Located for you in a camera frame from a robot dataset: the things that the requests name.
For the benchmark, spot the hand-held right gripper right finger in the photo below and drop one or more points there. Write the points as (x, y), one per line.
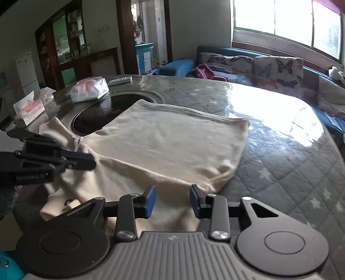
(195, 202)

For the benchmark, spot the blue small cabinet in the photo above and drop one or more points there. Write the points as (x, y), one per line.
(144, 58)

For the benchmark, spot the black round hotplate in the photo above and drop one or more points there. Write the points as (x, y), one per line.
(107, 113)

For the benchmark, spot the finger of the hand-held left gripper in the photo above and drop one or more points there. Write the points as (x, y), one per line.
(80, 164)
(78, 155)

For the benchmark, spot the white refrigerator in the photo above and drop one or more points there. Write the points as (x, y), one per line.
(27, 72)

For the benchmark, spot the dark wooden display cabinet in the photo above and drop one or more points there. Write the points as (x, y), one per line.
(80, 64)

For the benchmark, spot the cream shirt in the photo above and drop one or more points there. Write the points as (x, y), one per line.
(161, 140)

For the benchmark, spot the pink cloth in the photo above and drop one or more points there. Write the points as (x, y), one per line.
(203, 72)

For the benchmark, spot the white plush toy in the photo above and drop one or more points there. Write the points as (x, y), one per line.
(337, 74)

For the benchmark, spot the blue corner sofa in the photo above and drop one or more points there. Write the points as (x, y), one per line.
(175, 67)

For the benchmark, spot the flat butterfly print cushion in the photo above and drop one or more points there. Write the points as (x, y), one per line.
(229, 63)

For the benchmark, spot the grey quilted star table cover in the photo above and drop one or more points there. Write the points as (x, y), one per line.
(269, 172)

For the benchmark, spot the pink wrapped tissue pack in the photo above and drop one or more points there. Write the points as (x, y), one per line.
(86, 90)

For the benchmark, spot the grey cushion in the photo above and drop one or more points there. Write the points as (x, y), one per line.
(331, 99)

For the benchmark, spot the grey flat box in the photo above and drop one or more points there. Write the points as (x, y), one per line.
(120, 80)

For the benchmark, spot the large butterfly print cushion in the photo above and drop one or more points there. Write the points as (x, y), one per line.
(280, 75)

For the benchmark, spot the window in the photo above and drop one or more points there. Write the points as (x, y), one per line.
(269, 16)

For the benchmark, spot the teal object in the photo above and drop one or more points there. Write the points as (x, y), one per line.
(9, 269)

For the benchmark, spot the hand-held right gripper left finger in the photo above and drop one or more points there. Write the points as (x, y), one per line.
(149, 202)

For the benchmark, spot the brown wooden door frame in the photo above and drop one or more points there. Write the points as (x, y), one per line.
(125, 40)

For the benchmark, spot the open tissue pack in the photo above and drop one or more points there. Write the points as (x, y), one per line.
(46, 94)
(29, 110)

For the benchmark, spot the hanging clothes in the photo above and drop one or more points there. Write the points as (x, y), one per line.
(139, 28)

